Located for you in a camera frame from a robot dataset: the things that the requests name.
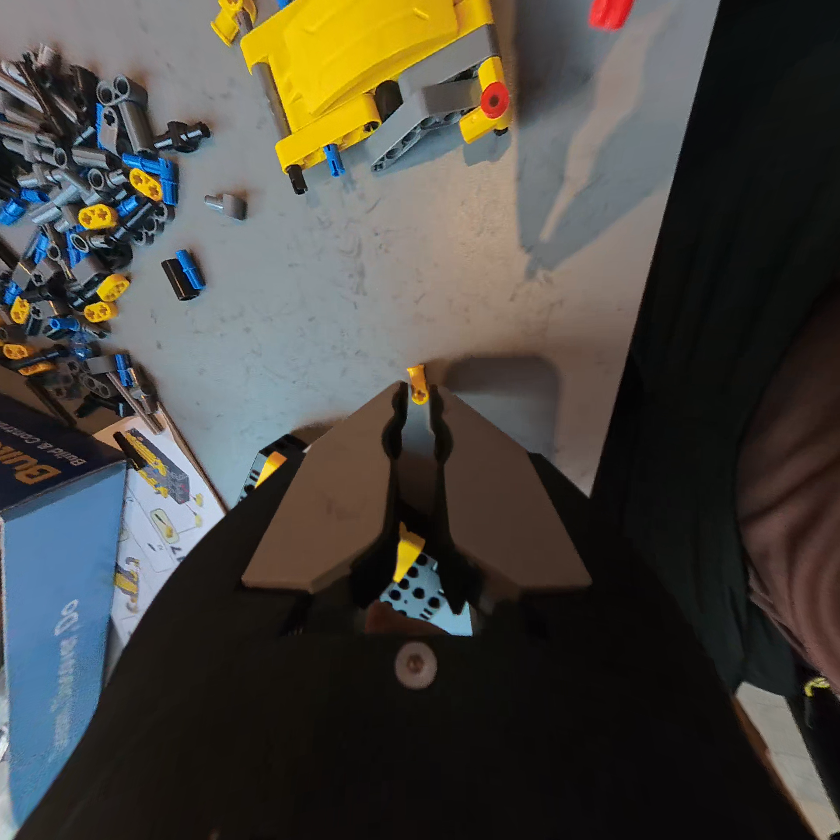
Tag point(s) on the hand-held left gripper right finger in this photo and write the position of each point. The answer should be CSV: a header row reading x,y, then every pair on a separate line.
x,y
519,525

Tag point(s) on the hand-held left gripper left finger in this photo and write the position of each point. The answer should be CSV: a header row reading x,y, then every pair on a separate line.
x,y
322,525

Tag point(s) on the yellow and black brick assembly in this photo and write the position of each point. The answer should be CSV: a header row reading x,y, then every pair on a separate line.
x,y
423,597

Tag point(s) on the small yellow connector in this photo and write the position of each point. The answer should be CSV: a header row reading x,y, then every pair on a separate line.
x,y
418,383

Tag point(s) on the pile of small brick parts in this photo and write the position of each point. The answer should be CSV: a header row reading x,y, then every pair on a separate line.
x,y
79,197

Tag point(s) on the yellow curved brick assembly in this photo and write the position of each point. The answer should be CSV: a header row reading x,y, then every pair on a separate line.
x,y
355,53

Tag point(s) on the grey desk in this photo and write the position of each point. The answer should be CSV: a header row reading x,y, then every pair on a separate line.
x,y
394,289

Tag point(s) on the instruction booklet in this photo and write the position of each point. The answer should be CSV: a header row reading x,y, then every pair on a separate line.
x,y
164,525

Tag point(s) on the person in brown shirt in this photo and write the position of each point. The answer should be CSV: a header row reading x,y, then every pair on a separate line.
x,y
794,499

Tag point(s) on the blue cardboard kit box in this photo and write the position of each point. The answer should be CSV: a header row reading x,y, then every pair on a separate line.
x,y
53,591

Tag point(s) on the black and blue pin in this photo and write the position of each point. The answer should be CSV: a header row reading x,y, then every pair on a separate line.
x,y
184,273

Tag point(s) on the small grey pin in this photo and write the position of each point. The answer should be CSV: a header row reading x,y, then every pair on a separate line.
x,y
226,205

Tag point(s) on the red pin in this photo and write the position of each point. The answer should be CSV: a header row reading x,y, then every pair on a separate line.
x,y
608,11

